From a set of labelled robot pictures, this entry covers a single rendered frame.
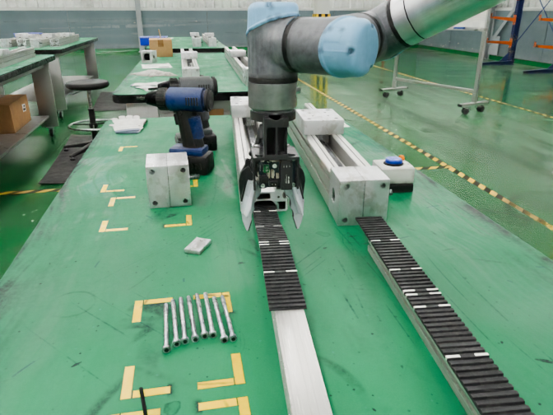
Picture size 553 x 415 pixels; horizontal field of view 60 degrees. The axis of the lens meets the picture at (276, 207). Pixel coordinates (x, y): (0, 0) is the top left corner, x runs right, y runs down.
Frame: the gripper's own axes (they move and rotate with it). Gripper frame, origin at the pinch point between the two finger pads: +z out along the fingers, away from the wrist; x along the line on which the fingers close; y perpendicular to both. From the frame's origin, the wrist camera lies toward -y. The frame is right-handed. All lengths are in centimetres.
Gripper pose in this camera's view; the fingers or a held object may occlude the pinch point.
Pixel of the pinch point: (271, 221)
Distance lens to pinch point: 84.5
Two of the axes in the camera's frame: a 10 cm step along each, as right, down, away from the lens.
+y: 1.1, 3.8, -9.2
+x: 9.9, -0.4, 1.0
